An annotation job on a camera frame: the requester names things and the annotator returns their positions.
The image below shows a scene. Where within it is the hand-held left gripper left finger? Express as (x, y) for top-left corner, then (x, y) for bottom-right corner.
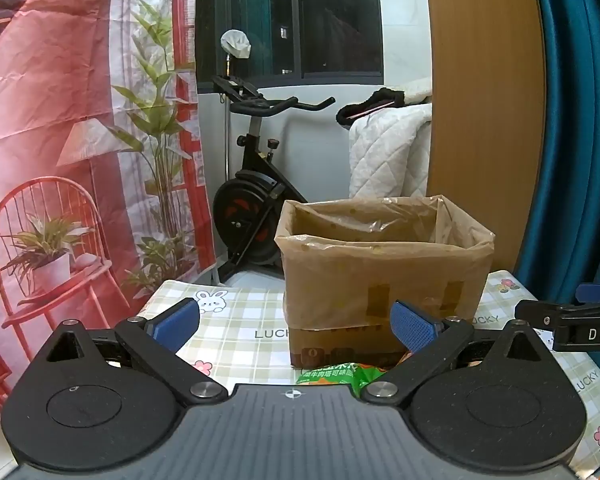
(44, 297), (229, 407)

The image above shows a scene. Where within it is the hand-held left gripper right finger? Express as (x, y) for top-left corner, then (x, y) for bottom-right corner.
(361, 301), (551, 404)

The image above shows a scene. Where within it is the lined cardboard box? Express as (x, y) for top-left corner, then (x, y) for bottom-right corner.
(275, 195), (496, 369)

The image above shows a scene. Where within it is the green snack packet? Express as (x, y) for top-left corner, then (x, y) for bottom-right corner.
(296, 362), (391, 396)

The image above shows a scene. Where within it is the checked tablecloth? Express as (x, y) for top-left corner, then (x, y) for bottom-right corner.
(135, 270), (600, 480)

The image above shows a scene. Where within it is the black exercise bike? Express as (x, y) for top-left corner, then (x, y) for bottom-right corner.
(211, 75), (337, 285)

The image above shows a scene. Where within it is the white quilted blanket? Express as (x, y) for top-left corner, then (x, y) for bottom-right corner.
(348, 102), (434, 199)

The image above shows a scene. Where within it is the teal curtain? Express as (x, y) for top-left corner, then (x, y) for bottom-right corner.
(527, 0), (600, 307)

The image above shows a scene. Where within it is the wooden panel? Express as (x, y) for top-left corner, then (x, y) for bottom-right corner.
(422, 0), (549, 277)

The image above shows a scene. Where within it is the printed red backdrop cloth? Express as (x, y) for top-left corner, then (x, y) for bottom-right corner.
(0, 0), (217, 417)

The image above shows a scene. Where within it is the black garment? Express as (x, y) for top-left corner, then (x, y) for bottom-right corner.
(336, 88), (406, 127)

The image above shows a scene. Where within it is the cream fluffy cloth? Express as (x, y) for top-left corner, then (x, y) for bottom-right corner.
(401, 77), (434, 107)

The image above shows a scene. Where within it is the white plastic cover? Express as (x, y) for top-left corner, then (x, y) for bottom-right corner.
(220, 29), (252, 59)

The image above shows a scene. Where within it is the dark window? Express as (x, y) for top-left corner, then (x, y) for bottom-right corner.
(195, 0), (384, 94)

